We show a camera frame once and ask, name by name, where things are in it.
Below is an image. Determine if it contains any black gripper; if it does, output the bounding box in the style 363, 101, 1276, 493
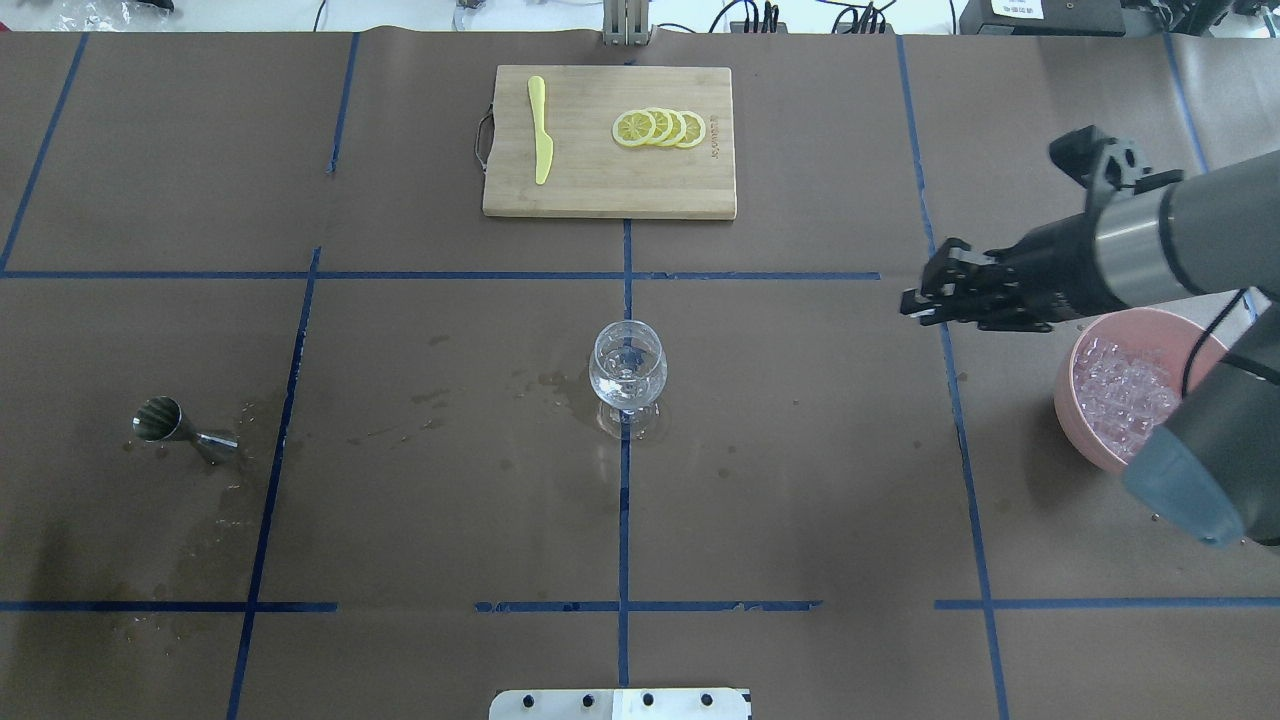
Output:
920, 213, 1111, 332

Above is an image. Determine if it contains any steel double jigger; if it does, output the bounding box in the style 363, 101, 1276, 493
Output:
131, 395, 241, 465

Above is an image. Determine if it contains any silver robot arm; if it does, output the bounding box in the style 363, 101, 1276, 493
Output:
899, 145, 1279, 551

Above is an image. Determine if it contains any pink bowl of ice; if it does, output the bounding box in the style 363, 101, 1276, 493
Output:
1053, 307, 1226, 475

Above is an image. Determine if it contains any clear wine glass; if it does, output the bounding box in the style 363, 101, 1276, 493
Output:
588, 319, 668, 442

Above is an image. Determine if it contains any black power box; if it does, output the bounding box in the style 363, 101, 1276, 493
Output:
957, 1, 1126, 37

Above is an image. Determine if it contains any yellow lemon slice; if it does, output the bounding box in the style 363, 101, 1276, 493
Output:
673, 111, 707, 149
657, 109, 687, 147
644, 108, 675, 146
611, 110, 659, 149

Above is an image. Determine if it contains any bamboo cutting board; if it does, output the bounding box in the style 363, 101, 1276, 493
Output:
483, 64, 739, 222

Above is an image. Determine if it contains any yellow plastic knife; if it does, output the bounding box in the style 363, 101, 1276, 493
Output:
527, 76, 556, 186

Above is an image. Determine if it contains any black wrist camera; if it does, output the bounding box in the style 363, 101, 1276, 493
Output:
1048, 126, 1187, 208

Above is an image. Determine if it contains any black camera cable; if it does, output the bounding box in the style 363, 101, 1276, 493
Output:
1180, 290, 1280, 401

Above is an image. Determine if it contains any aluminium frame post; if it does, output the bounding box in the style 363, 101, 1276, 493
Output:
602, 0, 653, 47

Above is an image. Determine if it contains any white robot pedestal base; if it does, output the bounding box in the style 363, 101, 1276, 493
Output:
488, 687, 754, 719

